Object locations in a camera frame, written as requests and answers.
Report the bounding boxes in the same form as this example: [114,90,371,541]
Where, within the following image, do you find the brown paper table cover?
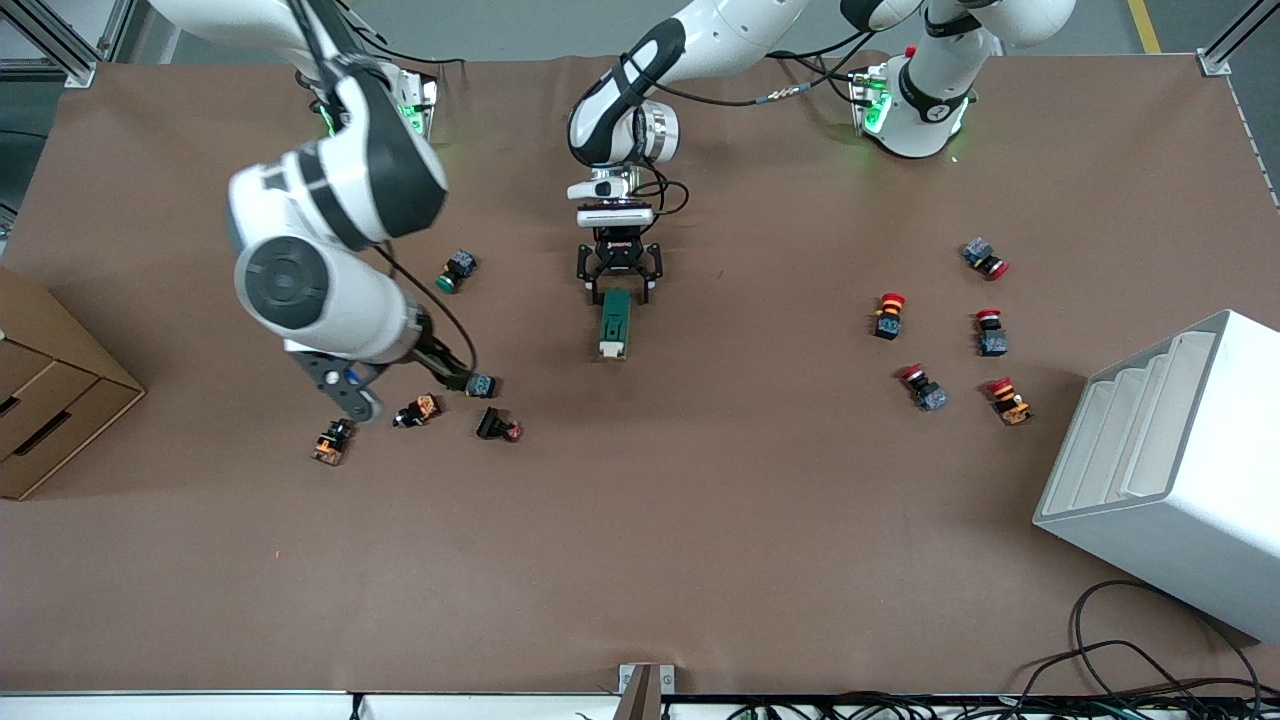
[0,50,1280,697]

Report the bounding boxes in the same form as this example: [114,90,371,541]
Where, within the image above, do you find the white stepped organizer box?
[1032,309,1280,644]

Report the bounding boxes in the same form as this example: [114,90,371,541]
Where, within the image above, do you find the metal bracket on table edge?
[618,663,676,720]

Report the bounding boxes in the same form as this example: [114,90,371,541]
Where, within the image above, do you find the brown cardboard drawer box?
[0,268,147,501]

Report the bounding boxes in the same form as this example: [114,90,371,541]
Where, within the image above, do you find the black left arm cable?
[620,25,906,241]

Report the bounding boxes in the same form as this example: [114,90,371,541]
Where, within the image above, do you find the looped black cable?
[1072,580,1263,701]

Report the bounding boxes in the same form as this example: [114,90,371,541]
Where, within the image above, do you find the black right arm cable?
[288,0,479,376]

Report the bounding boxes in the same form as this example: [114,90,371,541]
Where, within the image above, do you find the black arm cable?
[288,0,479,376]
[620,25,906,241]

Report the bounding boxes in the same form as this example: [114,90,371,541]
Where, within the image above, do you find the aluminium frame profile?
[0,0,136,91]
[1195,0,1280,78]

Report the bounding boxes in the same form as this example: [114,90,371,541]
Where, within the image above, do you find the black cable bundle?
[660,688,1280,720]

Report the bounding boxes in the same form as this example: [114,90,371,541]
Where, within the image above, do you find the green load switch white lever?
[598,288,634,361]

